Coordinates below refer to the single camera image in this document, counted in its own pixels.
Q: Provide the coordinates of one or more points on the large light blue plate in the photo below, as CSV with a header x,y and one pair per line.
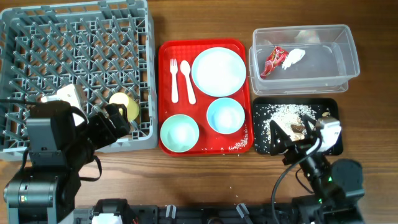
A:
x,y
218,72

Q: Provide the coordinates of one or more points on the green bowl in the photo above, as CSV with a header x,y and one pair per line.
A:
x,y
179,133

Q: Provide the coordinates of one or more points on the clear plastic bin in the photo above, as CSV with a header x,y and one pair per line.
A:
x,y
330,60

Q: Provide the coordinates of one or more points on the light blue bowl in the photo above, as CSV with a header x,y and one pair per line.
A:
x,y
225,115

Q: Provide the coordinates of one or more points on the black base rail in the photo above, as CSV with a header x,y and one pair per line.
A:
x,y
211,214

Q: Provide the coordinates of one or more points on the yellow plastic cup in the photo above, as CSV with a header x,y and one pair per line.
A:
x,y
131,106

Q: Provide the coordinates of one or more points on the white napkin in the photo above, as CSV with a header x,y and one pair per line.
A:
x,y
293,57

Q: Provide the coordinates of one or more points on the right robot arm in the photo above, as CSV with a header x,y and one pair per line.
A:
x,y
336,187

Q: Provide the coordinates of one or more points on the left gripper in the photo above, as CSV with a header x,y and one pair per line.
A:
x,y
99,121

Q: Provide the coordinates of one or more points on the grey dishwasher rack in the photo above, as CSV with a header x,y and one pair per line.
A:
x,y
106,47

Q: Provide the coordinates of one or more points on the white plastic spoon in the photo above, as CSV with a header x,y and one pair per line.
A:
x,y
185,69

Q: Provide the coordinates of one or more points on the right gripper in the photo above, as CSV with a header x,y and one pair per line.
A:
x,y
296,149

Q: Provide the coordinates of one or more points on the red plastic tray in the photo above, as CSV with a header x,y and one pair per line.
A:
x,y
209,142

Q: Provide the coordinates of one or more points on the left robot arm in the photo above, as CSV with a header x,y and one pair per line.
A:
x,y
62,140

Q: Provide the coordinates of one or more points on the red snack wrapper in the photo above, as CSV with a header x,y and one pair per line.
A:
x,y
277,57

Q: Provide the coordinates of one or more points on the black plastic tray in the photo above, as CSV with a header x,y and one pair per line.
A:
x,y
326,102

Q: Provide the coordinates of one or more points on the food scraps and rice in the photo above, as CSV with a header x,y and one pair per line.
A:
x,y
287,116

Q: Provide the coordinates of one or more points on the white plastic fork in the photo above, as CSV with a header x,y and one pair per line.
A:
x,y
174,71

